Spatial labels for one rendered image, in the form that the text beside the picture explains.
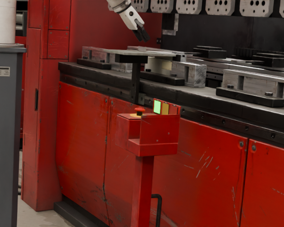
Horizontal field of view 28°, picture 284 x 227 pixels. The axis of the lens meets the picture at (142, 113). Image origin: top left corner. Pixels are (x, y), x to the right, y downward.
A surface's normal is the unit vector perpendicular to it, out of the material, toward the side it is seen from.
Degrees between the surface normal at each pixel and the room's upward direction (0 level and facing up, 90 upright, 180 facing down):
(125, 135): 90
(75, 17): 90
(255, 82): 90
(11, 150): 90
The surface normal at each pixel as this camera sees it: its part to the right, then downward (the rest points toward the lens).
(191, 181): -0.84, 0.03
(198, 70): 0.53, 0.17
